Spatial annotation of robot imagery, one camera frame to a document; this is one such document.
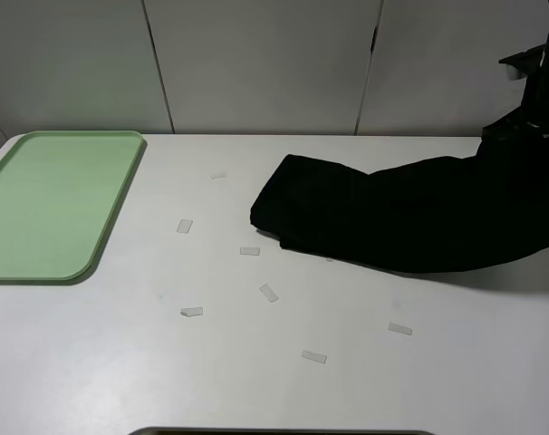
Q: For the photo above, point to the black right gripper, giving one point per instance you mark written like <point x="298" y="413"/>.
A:
<point x="520" y="123"/>

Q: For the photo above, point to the light green plastic tray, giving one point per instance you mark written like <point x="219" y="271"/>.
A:
<point x="60" y="192"/>

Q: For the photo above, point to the black short sleeve t-shirt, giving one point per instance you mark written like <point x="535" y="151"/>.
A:
<point x="437" y="215"/>

